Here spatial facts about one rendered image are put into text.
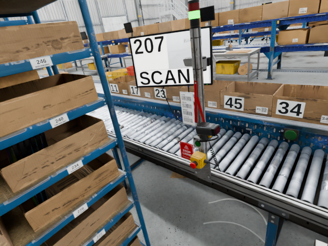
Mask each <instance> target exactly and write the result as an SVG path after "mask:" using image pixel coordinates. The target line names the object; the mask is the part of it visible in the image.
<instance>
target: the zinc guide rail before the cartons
mask: <svg viewBox="0 0 328 246"><path fill-rule="evenodd" d="M97 93H100V94H104V92H101V91H97ZM111 95H112V96H117V97H124V98H130V99H136V100H141V101H147V102H153V103H162V104H168V103H169V105H173V106H179V107H181V103H175V102H168V103H167V102H166V101H160V100H153V99H147V98H140V97H133V96H127V95H121V94H114V93H111ZM205 111H209V112H215V113H221V114H227V115H233V116H239V117H245V118H251V119H257V120H263V121H269V122H275V123H283V124H289V125H295V126H301V127H307V128H313V129H319V130H325V131H328V126H326V125H319V124H313V123H304V122H298V121H291V120H285V119H278V118H272V117H265V116H259V115H252V114H246V113H240V112H233V111H226V110H220V109H214V108H207V107H205Z"/></svg>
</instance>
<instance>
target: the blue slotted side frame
mask: <svg viewBox="0 0 328 246"><path fill-rule="evenodd" d="M111 97H112V99H113V104H114V106H115V105H116V106H119V107H122V108H124V107H125V108H126V109H127V108H128V109H132V110H136V111H140V112H142V111H143V112H144V113H145V112H147V113H148V114H149V113H151V114H153V115H154V114H156V115H157V116H158V115H161V117H162V116H165V117H166V118H168V117H170V118H171V119H173V118H175V119H176V120H178V119H180V120H181V121H183V117H182V108H181V107H179V106H173V105H170V107H171V109H172V111H173V112H174V114H175V116H176V117H177V116H178V119H177V118H176V117H175V116H174V114H173V113H172V111H171V109H170V107H169V105H168V104H162V103H155V102H147V101H141V100H136V99H130V98H124V97H117V96H111ZM118 100H120V101H118ZM155 108H156V109H155ZM160 109H161V110H160ZM169 110H170V111H169ZM177 111H180V113H179V112H177ZM158 113H159V114H158ZM167 115H168V116H167ZM172 116H173V117H172ZM209 117H210V119H209ZM219 117H222V118H223V119H224V122H223V120H222V127H223V129H225V130H226V132H228V131H229V130H232V131H233V133H234V134H235V133H236V132H240V133H241V135H242V136H243V135H244V134H249V135H250V139H251V138H252V137H253V136H258V137H259V140H258V142H257V144H258V143H259V141H260V140H261V138H267V139H268V143H267V145H266V146H268V145H269V143H270V142H271V140H277V141H278V145H277V147H276V148H277V149H278V148H279V146H280V144H281V143H282V142H287V143H288V145H289V147H288V149H287V151H289V150H290V148H291V146H292V145H293V144H297V145H299V147H300V150H299V152H298V154H301V152H302V149H303V148H304V147H306V146H307V147H310V148H311V149H312V152H311V155H310V156H311V157H313V155H314V152H315V150H317V149H321V150H323V151H324V153H325V154H324V158H323V160H327V155H328V131H325V130H319V129H313V128H307V127H301V126H295V125H289V124H283V123H275V122H269V121H263V120H257V119H251V118H245V117H239V116H233V115H227V114H221V113H215V112H209V111H205V120H206V122H208V123H214V124H220V120H219ZM216 118H217V121H216ZM230 121H231V123H230ZM238 122H239V125H238ZM246 124H247V126H246ZM255 125H256V128H255ZM226 126H227V128H226ZM264 127H266V130H264ZM234 128H235V131H234ZM284 128H289V129H295V130H299V135H298V141H295V142H294V141H292V140H290V142H288V140H287V139H283V135H284V131H283V132H281V130H284ZM242 129H243V132H242ZM274 129H275V132H274ZM250 131H252V132H251V134H250ZM279 131H280V132H279ZM259 133H261V134H260V136H259ZM234 134H233V135H234ZM268 135H270V137H269V138H268ZM307 135H308V138H306V136H307ZM242 136H241V137H242ZM278 137H280V139H279V140H278ZM313 137H314V138H313ZM319 137H321V139H320V141H319V140H318V138H319ZM240 139H241V138H240ZM240 139H239V140H240ZM250 139H249V140H250ZM249 140H248V142H249ZM299 141H301V144H299ZM311 143H313V146H312V147H311V146H310V145H311ZM323 146H325V149H323Z"/></svg>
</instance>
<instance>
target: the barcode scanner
mask: <svg viewBox="0 0 328 246"><path fill-rule="evenodd" d="M219 132H220V126H219V124H214V123H208V122H201V123H200V124H198V125H197V126H196V133H197V134H199V135H200V136H201V139H200V140H199V142H208V140H210V139H211V136H216V135H217V134H218V133H219Z"/></svg>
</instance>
